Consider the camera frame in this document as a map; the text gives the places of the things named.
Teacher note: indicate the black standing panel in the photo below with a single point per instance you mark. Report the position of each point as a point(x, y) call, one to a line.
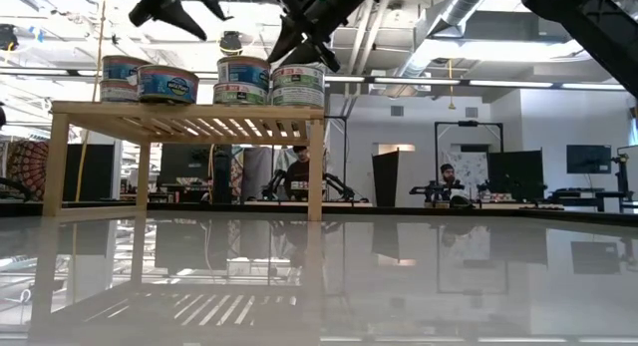
point(386, 179)

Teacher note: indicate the black background robot arm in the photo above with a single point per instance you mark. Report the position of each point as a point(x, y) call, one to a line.
point(341, 186)
point(433, 190)
point(273, 184)

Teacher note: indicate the grey wall vent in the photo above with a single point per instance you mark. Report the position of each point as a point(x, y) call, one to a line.
point(397, 110)
point(471, 111)

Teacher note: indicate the white wall poster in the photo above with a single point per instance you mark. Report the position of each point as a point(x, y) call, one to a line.
point(473, 166)

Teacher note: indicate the patterned red tapestry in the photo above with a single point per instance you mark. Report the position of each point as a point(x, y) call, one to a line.
point(27, 169)

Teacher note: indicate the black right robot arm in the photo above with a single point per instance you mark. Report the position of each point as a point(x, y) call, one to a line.
point(598, 27)

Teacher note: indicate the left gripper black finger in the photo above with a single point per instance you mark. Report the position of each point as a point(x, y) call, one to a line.
point(182, 19)
point(212, 2)

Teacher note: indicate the black background table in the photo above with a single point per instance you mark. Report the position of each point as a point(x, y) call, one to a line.
point(583, 194)

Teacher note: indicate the wooden slatted shelf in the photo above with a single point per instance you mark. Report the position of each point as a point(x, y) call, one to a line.
point(179, 111)

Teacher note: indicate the black background monitor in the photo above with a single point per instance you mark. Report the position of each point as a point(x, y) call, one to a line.
point(182, 161)

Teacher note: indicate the black tripod stand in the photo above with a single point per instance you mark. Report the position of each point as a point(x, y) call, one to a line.
point(622, 171)

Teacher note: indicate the silver spiral air duct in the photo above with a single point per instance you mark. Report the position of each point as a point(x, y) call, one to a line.
point(448, 12)

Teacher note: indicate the round ceiling fixture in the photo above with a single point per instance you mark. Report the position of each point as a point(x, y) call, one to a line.
point(396, 12)

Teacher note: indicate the dark wall monitor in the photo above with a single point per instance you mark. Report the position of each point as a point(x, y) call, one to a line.
point(588, 159)

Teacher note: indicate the black overhead camera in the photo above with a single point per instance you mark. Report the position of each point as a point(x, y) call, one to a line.
point(230, 42)

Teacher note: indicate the person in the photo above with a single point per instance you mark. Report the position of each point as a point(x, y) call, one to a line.
point(448, 174)
point(298, 174)

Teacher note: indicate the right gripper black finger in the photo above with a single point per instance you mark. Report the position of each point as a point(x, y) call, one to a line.
point(304, 57)
point(284, 42)

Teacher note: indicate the black partition screen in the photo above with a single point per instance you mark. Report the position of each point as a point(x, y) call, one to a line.
point(516, 171)

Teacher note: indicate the black rectangular frame stand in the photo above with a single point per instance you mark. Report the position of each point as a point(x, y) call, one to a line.
point(468, 123)

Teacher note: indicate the black ceiling device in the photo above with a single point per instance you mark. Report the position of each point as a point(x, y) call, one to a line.
point(7, 37)

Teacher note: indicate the long ceiling light strip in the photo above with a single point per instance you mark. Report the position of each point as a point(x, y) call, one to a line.
point(508, 84)
point(593, 87)
point(416, 81)
point(207, 76)
point(344, 79)

